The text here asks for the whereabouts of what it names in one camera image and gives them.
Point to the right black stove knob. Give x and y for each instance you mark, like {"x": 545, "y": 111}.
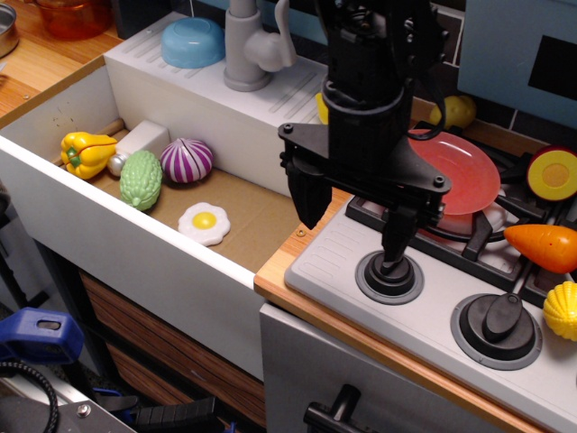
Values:
{"x": 497, "y": 331}

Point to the yellow toy potato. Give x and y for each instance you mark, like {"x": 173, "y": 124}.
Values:
{"x": 460, "y": 111}

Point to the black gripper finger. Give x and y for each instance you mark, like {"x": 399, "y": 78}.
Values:
{"x": 399, "y": 230}
{"x": 310, "y": 191}

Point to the yellow toy lemon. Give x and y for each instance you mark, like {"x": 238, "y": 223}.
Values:
{"x": 322, "y": 110}

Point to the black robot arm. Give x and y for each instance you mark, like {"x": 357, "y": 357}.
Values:
{"x": 377, "y": 52}

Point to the black oven door handle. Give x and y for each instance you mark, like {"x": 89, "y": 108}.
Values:
{"x": 338, "y": 417}

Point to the white toy sink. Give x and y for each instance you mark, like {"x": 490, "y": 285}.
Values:
{"x": 187, "y": 253}

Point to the white toy salt shaker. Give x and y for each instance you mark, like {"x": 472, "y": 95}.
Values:
{"x": 146, "y": 136}

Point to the purple striped toy onion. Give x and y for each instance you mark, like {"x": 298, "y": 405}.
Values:
{"x": 186, "y": 160}

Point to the grey toy faucet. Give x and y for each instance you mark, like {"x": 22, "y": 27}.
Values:
{"x": 252, "y": 55}

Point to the pink plastic plate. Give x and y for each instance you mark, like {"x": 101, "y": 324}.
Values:
{"x": 474, "y": 176}

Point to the green toy bitter gourd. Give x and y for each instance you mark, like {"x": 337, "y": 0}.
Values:
{"x": 141, "y": 180}

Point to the black stove knob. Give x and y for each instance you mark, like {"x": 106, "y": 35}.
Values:
{"x": 400, "y": 284}
{"x": 497, "y": 331}

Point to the black stove grate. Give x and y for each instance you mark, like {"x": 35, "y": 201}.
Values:
{"x": 475, "y": 244}

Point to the left black stove knob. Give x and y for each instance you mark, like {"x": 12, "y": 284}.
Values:
{"x": 400, "y": 284}

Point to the orange transparent container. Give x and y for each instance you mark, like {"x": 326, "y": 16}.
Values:
{"x": 75, "y": 20}

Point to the metal pot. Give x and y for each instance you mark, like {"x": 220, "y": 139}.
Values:
{"x": 9, "y": 36}

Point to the blue clamp handle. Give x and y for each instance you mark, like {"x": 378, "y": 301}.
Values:
{"x": 41, "y": 336}

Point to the halved toy plum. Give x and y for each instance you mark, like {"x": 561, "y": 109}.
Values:
{"x": 551, "y": 174}

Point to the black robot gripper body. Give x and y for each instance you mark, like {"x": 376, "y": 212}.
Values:
{"x": 365, "y": 150}

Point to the blue plastic bowl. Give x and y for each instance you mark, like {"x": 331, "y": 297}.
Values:
{"x": 192, "y": 43}

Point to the yellow toy corn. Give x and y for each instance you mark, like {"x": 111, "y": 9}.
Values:
{"x": 560, "y": 310}

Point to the toy fried egg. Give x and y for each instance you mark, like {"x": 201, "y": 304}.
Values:
{"x": 205, "y": 224}

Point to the grey toy stove top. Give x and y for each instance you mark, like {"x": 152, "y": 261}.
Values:
{"x": 545, "y": 391}

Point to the yellow toy bell pepper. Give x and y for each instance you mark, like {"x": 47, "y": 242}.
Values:
{"x": 85, "y": 155}

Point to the orange toy carrot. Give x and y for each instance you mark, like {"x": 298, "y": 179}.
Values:
{"x": 550, "y": 247}

